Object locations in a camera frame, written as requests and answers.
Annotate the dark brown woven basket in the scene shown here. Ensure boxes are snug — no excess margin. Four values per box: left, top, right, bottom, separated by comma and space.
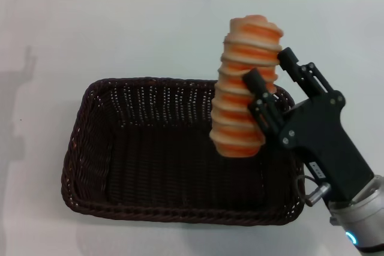
61, 77, 307, 226

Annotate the orange striped spiral bread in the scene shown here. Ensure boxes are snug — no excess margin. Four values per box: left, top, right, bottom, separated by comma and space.
209, 14, 284, 158

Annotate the silver plug with thin cable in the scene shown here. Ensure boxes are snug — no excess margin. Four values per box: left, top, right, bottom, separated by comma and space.
295, 174, 331, 207

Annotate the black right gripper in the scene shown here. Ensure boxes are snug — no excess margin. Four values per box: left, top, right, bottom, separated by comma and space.
242, 46, 376, 202

